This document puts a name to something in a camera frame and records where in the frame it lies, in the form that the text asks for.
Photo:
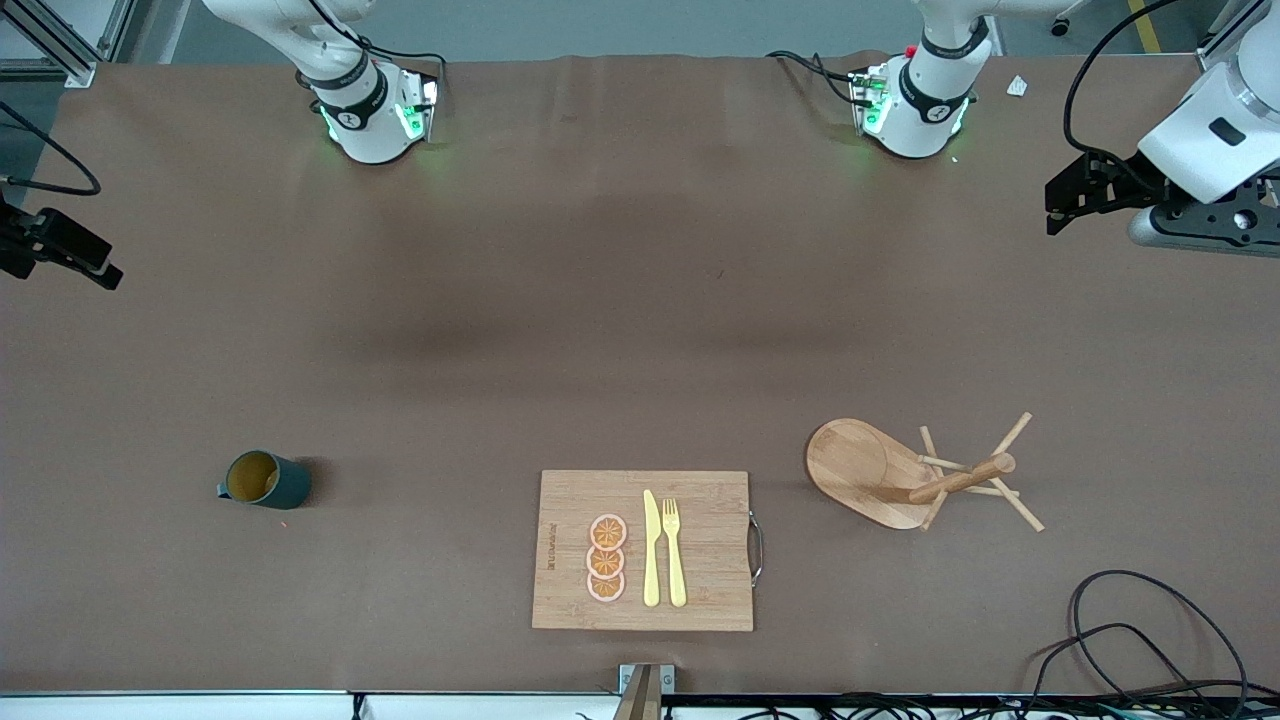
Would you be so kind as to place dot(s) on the wooden cutting board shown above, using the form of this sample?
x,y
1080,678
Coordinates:
x,y
710,560

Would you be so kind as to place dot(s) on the white table edge rail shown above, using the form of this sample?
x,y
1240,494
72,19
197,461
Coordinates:
x,y
200,708

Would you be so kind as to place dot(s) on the orange slice toy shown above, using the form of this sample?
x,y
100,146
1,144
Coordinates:
x,y
608,532
605,563
605,588

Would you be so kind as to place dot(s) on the yellow plastic knife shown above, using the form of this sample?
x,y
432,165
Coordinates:
x,y
651,560

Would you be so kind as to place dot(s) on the brown table cover sheet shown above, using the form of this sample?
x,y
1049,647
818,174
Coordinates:
x,y
640,300

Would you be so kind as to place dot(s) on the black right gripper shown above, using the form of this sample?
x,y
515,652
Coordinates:
x,y
22,243

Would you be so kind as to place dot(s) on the black chair caster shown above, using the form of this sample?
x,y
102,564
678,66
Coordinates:
x,y
1060,25

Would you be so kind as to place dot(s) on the dark teal cup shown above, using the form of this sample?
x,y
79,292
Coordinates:
x,y
285,485

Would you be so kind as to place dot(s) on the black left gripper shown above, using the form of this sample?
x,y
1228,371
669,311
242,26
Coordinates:
x,y
1120,178

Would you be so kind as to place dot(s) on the white paper scrap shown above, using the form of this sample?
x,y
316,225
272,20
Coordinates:
x,y
1017,86

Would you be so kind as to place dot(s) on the wooden cup rack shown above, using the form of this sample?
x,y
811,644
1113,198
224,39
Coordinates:
x,y
860,470

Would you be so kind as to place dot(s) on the yellow plastic fork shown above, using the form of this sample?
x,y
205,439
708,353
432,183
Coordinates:
x,y
678,570

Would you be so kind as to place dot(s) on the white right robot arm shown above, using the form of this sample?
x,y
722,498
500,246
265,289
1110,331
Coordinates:
x,y
370,130

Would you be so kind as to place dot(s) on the brown camera stand pole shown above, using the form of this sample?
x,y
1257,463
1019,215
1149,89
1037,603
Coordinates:
x,y
640,705

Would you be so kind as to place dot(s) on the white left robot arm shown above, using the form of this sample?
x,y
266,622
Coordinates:
x,y
925,120

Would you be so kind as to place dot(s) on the aluminium frame profile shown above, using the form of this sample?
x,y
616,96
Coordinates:
x,y
80,75
1213,55

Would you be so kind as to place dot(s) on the grey metal bracket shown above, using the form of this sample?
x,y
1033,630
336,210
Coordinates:
x,y
668,678

